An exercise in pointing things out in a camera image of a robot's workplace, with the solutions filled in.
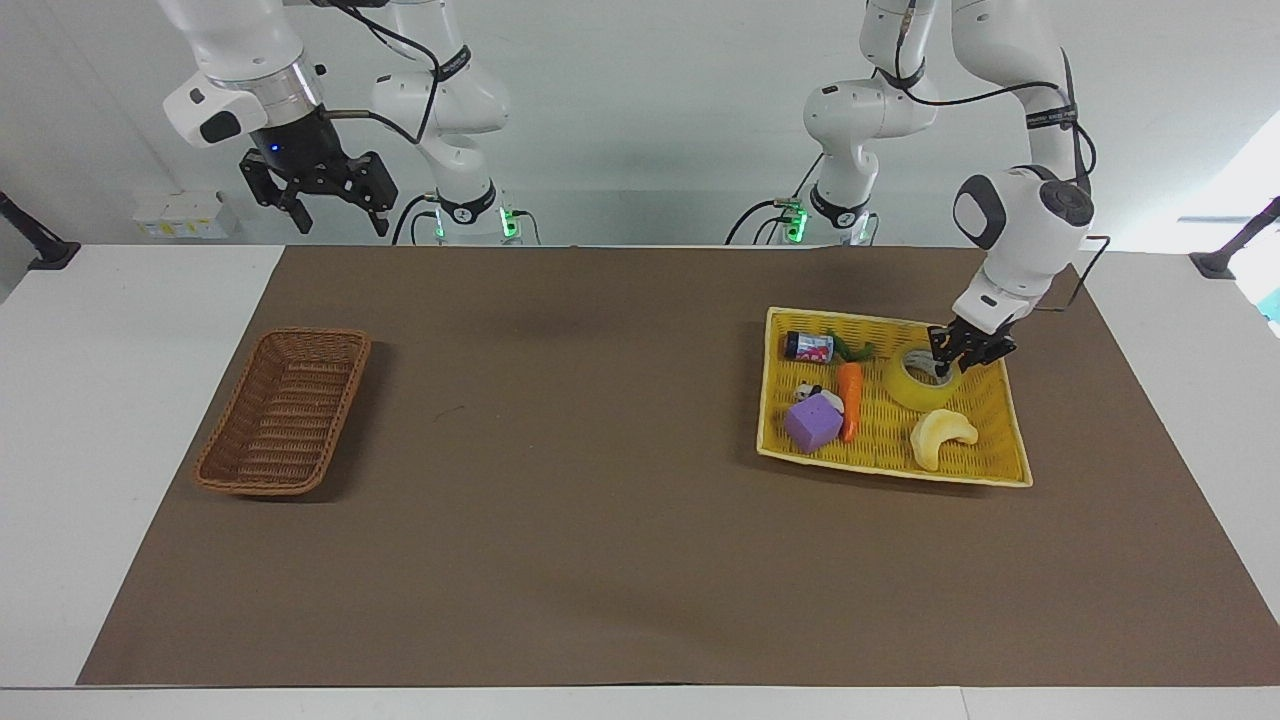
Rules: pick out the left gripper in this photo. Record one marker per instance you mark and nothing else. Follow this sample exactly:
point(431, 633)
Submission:
point(972, 334)

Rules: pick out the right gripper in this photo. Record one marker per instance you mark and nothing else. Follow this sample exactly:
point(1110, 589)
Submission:
point(298, 150)

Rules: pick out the yellow tape roll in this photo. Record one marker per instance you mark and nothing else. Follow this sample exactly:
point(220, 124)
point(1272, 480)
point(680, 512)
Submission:
point(905, 390)

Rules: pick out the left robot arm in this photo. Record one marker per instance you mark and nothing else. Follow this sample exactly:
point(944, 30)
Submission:
point(1030, 215)

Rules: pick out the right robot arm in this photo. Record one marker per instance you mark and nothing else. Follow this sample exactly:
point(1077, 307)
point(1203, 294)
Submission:
point(235, 40)

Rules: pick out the yellow woven basket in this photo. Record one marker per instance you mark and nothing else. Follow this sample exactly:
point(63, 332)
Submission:
point(880, 448)

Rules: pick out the brown wicker basket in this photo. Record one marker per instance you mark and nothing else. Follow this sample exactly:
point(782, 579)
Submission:
point(285, 420)

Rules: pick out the yellow toy banana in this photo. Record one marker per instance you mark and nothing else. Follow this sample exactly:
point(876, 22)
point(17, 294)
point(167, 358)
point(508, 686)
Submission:
point(935, 435)

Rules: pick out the orange toy carrot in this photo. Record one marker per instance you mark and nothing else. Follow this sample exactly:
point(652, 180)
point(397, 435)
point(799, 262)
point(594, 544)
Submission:
point(850, 400)

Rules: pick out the small blue can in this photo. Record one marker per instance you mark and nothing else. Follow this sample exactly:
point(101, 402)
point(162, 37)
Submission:
point(808, 347)

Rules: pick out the small panda toy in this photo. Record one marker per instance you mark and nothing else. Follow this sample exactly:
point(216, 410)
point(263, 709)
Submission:
point(806, 392)

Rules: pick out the purple block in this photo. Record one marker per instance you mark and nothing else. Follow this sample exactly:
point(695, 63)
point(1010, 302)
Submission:
point(812, 425)

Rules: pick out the black stand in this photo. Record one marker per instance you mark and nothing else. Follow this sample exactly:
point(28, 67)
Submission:
point(45, 250)
point(1225, 258)

